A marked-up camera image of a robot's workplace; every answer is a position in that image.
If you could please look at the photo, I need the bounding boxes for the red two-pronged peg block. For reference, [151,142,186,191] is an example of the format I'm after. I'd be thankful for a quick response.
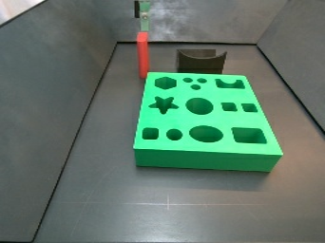
[138,31,150,79]

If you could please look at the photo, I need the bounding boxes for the green-taped gripper finger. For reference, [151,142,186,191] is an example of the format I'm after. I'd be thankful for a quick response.
[135,0,151,31]

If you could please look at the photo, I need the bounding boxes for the black curved holder stand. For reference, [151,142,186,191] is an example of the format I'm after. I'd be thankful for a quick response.
[176,49,227,74]

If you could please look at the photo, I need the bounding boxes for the green shape-sorting board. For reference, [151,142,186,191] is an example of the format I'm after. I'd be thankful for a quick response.
[134,72,283,172]

